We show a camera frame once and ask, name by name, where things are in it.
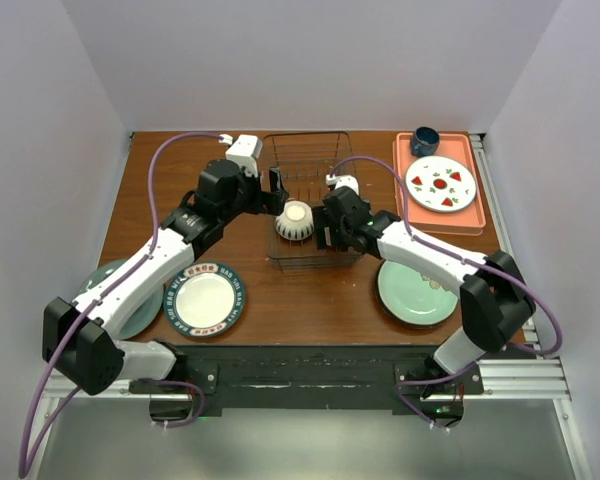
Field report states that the mint green flower plate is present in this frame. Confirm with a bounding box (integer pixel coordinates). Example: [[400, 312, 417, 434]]
[[375, 261, 458, 328]]

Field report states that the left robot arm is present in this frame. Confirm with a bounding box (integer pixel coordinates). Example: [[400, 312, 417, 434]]
[[42, 159, 289, 395]]

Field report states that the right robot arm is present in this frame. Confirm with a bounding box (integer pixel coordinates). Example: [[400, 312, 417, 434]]
[[312, 187, 536, 393]]

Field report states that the watermelon pattern plate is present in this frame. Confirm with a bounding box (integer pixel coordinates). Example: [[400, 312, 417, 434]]
[[404, 156, 478, 213]]

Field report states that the white plate green lettered rim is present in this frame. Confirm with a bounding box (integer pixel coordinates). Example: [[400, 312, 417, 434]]
[[163, 262, 246, 339]]

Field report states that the dark blue mug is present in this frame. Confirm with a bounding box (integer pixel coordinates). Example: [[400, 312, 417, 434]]
[[410, 126, 440, 157]]

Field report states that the salmon pink tray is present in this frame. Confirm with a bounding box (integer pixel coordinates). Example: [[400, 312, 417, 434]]
[[392, 132, 486, 236]]

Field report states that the dark blue plate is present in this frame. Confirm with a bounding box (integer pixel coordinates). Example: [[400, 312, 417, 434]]
[[376, 280, 458, 329]]

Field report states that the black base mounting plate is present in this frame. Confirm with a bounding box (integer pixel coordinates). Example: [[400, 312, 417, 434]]
[[130, 345, 484, 421]]

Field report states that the grey green plate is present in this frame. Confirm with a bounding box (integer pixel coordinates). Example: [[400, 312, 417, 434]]
[[78, 259, 164, 340]]

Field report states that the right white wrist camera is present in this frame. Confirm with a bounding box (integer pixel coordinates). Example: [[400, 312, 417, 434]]
[[325, 174, 359, 194]]

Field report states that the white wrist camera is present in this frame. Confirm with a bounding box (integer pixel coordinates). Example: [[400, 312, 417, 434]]
[[218, 134, 263, 178], [325, 174, 359, 194]]

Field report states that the black wire dish rack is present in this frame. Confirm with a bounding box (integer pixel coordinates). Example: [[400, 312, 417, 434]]
[[261, 131, 361, 270]]

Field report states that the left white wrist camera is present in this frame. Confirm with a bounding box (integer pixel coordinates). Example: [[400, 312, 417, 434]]
[[218, 134, 263, 178]]

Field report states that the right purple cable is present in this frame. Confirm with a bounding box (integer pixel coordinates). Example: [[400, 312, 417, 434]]
[[328, 155, 564, 357]]

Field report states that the purple cable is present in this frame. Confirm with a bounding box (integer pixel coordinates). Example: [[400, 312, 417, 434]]
[[18, 131, 231, 480], [328, 155, 564, 357]]

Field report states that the aluminium frame rail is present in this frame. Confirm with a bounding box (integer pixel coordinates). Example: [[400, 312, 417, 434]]
[[17, 349, 594, 480]]

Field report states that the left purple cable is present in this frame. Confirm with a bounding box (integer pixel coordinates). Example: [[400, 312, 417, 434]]
[[18, 131, 231, 480]]

